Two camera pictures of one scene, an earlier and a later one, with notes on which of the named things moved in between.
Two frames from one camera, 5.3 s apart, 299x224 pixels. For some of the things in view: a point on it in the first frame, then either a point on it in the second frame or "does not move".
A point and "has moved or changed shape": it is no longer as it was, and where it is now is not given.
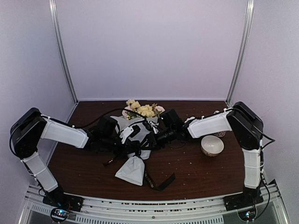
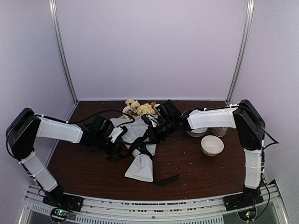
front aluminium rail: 153,211 does not move
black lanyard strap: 138,153 to 143,144
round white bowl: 211,145 does not move
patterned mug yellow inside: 220,134 does not move
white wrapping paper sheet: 137,129 has moved or changed shape
